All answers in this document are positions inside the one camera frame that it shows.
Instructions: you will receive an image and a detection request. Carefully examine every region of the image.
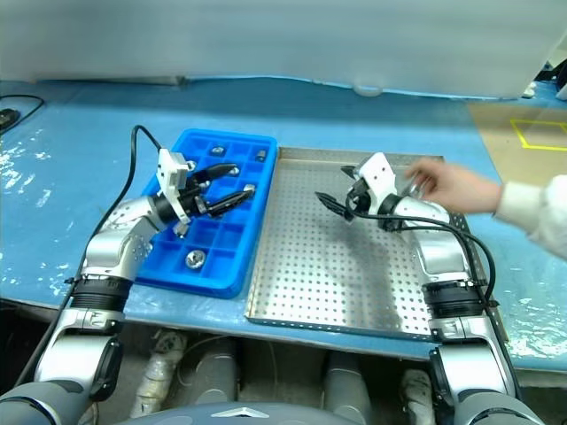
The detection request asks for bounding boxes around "person bare hand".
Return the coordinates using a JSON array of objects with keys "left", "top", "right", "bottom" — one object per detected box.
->
[{"left": 405, "top": 158, "right": 506, "bottom": 216}]

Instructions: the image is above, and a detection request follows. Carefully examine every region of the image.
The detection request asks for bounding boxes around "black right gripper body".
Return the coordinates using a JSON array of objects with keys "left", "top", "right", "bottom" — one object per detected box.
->
[{"left": 345, "top": 179, "right": 374, "bottom": 220}]

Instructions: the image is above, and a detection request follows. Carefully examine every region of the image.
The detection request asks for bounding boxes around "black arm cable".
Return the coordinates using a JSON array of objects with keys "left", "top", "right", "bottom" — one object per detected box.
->
[
  {"left": 352, "top": 211, "right": 500, "bottom": 311},
  {"left": 15, "top": 124, "right": 163, "bottom": 389}
]

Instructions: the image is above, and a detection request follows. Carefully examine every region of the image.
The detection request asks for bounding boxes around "white foam backdrop board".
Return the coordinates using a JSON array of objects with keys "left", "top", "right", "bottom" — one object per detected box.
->
[{"left": 0, "top": 0, "right": 567, "bottom": 97}]

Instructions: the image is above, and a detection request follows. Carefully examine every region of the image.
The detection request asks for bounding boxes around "white wrapped bundle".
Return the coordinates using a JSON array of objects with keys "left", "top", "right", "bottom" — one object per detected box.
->
[
  {"left": 130, "top": 329, "right": 190, "bottom": 420},
  {"left": 398, "top": 369, "right": 436, "bottom": 425}
]

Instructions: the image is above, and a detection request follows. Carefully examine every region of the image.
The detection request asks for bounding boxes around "thin grey floor cable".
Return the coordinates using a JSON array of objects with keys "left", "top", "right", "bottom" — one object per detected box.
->
[{"left": 176, "top": 334, "right": 231, "bottom": 390}]

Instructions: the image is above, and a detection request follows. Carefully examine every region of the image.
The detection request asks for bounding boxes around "thin black table cable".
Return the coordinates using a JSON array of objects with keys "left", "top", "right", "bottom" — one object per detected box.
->
[{"left": 0, "top": 93, "right": 46, "bottom": 132}]

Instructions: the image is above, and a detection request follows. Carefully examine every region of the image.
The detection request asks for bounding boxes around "blue compartment tray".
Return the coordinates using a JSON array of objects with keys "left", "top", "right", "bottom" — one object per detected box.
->
[{"left": 134, "top": 127, "right": 279, "bottom": 300}]

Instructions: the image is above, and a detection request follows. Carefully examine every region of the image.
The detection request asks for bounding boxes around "long metal strip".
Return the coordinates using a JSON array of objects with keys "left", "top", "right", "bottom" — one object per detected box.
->
[{"left": 33, "top": 75, "right": 187, "bottom": 88}]

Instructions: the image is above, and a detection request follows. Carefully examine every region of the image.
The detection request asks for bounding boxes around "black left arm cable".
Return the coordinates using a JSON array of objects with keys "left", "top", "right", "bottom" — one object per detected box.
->
[{"left": 15, "top": 124, "right": 163, "bottom": 389}]

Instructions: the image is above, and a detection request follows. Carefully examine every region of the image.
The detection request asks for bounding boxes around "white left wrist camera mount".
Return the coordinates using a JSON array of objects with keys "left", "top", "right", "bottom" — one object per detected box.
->
[{"left": 155, "top": 148, "right": 198, "bottom": 223}]

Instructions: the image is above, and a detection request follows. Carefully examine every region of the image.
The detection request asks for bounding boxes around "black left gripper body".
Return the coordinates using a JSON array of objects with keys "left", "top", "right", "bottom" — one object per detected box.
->
[{"left": 176, "top": 171, "right": 217, "bottom": 220}]

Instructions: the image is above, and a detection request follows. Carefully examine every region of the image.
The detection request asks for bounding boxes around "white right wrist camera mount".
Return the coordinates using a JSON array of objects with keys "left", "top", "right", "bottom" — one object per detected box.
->
[{"left": 353, "top": 151, "right": 398, "bottom": 214}]

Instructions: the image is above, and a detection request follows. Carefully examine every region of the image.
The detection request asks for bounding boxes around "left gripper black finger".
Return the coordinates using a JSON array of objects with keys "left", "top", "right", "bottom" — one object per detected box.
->
[
  {"left": 194, "top": 162, "right": 241, "bottom": 181},
  {"left": 206, "top": 189, "right": 254, "bottom": 220}
]

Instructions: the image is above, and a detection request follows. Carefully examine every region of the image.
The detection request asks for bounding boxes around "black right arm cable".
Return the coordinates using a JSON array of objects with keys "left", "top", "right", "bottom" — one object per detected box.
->
[{"left": 352, "top": 211, "right": 500, "bottom": 311}]

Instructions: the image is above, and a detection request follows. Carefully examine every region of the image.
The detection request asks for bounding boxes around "perforated metal tray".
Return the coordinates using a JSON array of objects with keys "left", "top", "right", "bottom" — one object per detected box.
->
[{"left": 245, "top": 146, "right": 507, "bottom": 343}]

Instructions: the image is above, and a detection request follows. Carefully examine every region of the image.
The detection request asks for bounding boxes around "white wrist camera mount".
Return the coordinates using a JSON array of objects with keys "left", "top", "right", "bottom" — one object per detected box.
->
[
  {"left": 155, "top": 148, "right": 198, "bottom": 223},
  {"left": 353, "top": 151, "right": 398, "bottom": 214}
]

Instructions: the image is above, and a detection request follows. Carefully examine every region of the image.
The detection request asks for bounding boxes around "brown cardboard sheet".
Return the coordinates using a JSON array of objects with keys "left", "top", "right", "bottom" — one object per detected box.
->
[{"left": 464, "top": 99, "right": 567, "bottom": 187}]

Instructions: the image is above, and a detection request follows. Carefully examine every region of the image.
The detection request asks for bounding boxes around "grey robot chest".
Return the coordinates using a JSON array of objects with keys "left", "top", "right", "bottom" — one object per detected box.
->
[{"left": 119, "top": 400, "right": 355, "bottom": 425}]

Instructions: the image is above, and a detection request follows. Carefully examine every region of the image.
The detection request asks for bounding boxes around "grey rounded shape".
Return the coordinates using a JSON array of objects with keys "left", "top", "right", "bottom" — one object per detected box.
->
[
  {"left": 190, "top": 338, "right": 243, "bottom": 406},
  {"left": 322, "top": 352, "right": 374, "bottom": 421}
]

